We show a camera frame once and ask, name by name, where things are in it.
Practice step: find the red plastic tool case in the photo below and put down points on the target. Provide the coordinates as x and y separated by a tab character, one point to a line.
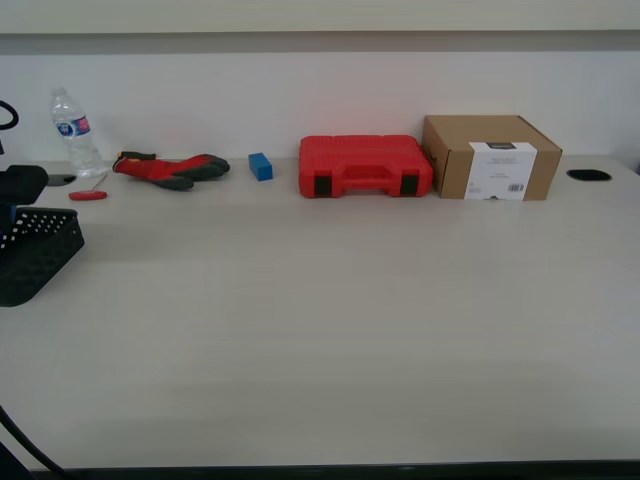
365	160

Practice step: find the brown cardboard box white label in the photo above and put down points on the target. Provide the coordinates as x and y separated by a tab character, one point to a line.
480	135

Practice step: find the red and grey work glove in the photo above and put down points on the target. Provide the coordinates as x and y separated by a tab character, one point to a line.
160	167

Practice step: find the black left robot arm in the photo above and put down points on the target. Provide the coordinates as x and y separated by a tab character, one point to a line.
22	182

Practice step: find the black perforated plastic basket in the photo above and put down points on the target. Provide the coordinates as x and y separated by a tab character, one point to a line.
35	255

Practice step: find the blue rectangular block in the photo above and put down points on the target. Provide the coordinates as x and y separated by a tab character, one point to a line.
260	166

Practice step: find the clear plastic water bottle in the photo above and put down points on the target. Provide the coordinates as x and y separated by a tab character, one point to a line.
77	140

